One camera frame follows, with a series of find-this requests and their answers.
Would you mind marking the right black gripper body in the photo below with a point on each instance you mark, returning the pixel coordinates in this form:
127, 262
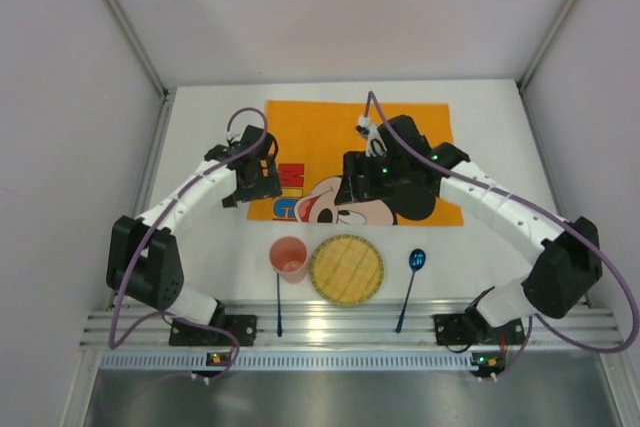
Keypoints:
351, 179

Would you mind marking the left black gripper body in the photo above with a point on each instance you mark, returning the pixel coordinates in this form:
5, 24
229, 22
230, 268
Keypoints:
270, 182

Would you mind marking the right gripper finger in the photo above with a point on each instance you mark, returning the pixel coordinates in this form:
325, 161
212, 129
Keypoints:
356, 165
351, 190

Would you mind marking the orange cartoon mouse placemat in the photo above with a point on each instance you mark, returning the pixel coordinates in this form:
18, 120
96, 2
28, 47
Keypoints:
312, 137

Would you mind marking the pink plastic cup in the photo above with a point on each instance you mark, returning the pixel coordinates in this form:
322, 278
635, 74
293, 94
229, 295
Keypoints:
289, 259

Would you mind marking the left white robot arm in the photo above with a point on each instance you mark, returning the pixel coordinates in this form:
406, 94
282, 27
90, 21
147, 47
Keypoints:
144, 261

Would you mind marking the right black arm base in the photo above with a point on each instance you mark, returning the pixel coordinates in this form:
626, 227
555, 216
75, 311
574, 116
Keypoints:
462, 330

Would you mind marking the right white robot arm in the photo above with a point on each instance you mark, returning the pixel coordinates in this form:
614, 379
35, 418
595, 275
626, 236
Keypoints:
562, 269

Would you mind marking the round woven bamboo plate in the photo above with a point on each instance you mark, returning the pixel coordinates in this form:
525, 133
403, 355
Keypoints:
346, 270

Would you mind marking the blue metallic spoon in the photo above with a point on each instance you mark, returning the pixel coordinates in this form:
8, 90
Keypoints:
416, 261

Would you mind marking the blue metallic fork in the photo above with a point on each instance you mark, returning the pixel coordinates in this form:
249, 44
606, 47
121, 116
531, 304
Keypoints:
279, 306

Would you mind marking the aluminium front rail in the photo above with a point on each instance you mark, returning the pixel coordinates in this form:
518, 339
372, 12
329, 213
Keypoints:
318, 324

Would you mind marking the slotted grey cable duct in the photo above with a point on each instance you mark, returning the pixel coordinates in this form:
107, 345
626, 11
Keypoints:
299, 361

